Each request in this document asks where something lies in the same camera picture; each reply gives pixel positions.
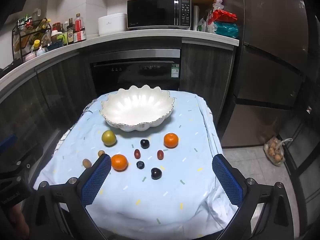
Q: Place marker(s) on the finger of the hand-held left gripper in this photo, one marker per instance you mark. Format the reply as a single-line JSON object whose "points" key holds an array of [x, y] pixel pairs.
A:
{"points": [[7, 141], [27, 156]]}

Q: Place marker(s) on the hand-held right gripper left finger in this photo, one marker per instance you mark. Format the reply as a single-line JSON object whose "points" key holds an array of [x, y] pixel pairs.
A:
{"points": [[96, 180]]}

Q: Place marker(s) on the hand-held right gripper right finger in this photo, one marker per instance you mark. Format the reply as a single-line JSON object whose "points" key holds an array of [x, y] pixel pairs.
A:
{"points": [[227, 182]]}

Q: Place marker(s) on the brown longan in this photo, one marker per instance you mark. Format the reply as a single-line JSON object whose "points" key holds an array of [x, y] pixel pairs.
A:
{"points": [[87, 163], [101, 153]]}

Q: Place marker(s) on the orange mandarin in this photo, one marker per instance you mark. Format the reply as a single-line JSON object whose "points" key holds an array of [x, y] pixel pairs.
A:
{"points": [[119, 162], [171, 140]]}

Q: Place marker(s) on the yellow-green apple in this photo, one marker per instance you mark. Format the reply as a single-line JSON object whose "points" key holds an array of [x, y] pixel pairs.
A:
{"points": [[109, 138]]}

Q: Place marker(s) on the blueberry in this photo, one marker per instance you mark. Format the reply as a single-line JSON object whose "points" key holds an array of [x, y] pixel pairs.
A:
{"points": [[140, 164]]}

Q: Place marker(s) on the red cherry tomato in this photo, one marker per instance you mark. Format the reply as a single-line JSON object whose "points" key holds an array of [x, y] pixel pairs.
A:
{"points": [[137, 153], [160, 154]]}

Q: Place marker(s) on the white scalloped bowl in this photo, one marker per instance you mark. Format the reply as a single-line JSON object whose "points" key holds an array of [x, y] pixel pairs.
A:
{"points": [[137, 107]]}

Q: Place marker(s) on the person's left hand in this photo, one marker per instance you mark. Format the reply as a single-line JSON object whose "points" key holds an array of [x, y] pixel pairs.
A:
{"points": [[16, 220]]}

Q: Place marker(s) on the plastic bag of produce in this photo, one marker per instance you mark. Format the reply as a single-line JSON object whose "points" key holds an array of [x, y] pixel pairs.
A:
{"points": [[275, 151]]}

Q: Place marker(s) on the light blue patterned tablecloth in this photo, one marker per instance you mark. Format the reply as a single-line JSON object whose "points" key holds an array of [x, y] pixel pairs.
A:
{"points": [[155, 200]]}

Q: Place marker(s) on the dark wood kitchen cabinet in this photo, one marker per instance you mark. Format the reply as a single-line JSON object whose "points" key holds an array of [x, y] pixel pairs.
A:
{"points": [[62, 85]]}

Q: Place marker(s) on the yellow-capped bottle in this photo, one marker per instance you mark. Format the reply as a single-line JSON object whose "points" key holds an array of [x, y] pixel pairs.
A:
{"points": [[36, 44]]}

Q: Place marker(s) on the dark wood cabinet door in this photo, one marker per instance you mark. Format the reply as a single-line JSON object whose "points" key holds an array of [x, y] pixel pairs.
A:
{"points": [[207, 80]]}

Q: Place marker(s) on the black built-in dishwasher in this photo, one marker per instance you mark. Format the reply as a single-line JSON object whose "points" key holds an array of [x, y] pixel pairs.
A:
{"points": [[135, 77]]}

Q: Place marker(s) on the green plastic container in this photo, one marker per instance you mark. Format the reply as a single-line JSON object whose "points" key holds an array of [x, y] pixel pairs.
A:
{"points": [[62, 39]]}

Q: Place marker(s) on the dark oil bottle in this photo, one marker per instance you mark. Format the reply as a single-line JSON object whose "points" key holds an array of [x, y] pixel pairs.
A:
{"points": [[70, 33]]}

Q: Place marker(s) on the red liquid bottle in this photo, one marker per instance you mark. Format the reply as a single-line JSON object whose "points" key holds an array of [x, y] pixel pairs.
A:
{"points": [[80, 30]]}

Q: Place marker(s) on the dark refrigerator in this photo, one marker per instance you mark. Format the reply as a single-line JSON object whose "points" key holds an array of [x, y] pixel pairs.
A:
{"points": [[265, 55]]}

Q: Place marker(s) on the teal packet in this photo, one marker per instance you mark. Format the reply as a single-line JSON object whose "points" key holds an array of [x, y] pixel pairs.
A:
{"points": [[226, 28]]}

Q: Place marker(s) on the white rice cooker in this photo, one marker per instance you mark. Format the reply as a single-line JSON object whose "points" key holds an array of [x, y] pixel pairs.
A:
{"points": [[112, 25]]}

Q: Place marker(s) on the white plastic bag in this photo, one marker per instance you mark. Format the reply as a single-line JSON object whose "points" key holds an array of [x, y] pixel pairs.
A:
{"points": [[203, 25]]}

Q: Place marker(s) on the red snack bag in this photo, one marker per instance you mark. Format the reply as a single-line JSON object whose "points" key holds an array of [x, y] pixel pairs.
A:
{"points": [[223, 16]]}

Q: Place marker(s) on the grey roll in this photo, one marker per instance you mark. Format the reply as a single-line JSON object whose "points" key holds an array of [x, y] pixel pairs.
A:
{"points": [[195, 17]]}

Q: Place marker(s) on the black microwave oven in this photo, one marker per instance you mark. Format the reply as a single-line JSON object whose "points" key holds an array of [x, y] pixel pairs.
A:
{"points": [[152, 12]]}

